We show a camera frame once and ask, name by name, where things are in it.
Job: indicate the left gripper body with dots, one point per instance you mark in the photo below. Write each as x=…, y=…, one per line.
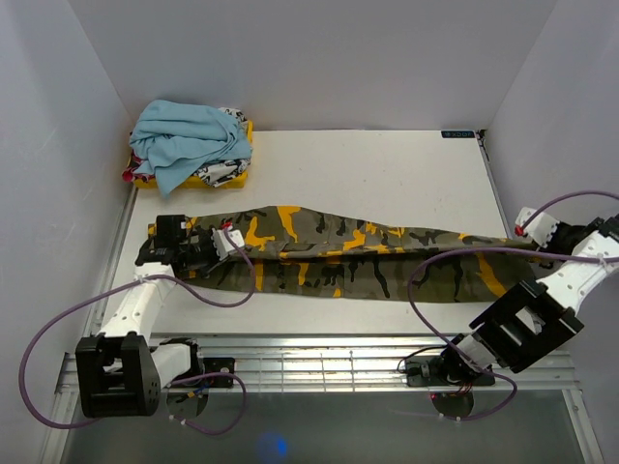
x=201, y=254

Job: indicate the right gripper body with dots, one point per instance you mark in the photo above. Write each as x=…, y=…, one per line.
x=564, y=239

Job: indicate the yellow camouflage trousers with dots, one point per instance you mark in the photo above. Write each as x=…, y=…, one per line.
x=299, y=251

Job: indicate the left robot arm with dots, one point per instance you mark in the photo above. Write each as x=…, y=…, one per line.
x=119, y=373

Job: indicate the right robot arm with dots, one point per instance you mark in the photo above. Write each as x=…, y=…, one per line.
x=537, y=315

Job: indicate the yellow tray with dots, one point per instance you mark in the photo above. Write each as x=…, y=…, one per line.
x=232, y=181

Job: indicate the black white printed garment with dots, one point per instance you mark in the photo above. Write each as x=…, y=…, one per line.
x=217, y=174

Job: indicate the pink patterned garment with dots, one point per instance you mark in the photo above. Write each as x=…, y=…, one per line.
x=129, y=175

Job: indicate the light blue cloth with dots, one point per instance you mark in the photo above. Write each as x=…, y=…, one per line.
x=174, y=139

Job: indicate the blue table label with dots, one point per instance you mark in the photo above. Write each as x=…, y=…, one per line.
x=458, y=134

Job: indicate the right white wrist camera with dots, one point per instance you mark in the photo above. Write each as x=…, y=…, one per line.
x=540, y=229

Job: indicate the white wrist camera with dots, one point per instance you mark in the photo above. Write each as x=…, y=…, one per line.
x=227, y=241
x=540, y=229

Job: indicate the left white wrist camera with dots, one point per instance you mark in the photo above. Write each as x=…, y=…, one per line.
x=227, y=241

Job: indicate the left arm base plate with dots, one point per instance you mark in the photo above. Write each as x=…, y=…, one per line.
x=206, y=373

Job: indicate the aluminium table edge rail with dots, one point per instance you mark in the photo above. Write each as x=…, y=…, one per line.
x=339, y=364

